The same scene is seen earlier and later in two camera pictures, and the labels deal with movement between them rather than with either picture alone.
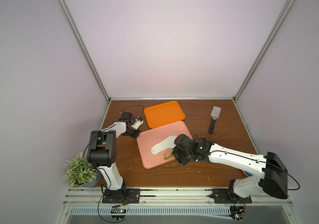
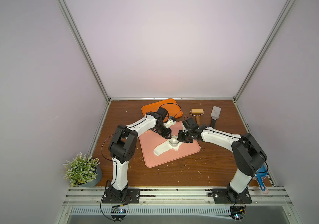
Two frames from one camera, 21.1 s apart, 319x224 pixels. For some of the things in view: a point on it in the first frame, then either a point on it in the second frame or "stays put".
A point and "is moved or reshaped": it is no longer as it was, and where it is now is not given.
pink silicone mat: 147,139 stays put
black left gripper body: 134,133 -> 162,130
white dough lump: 168,143 is moved or reshaped
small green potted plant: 80,173 stays put
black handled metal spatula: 215,114 stays put
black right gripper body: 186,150 -> 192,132
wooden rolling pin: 168,154 -> 197,112
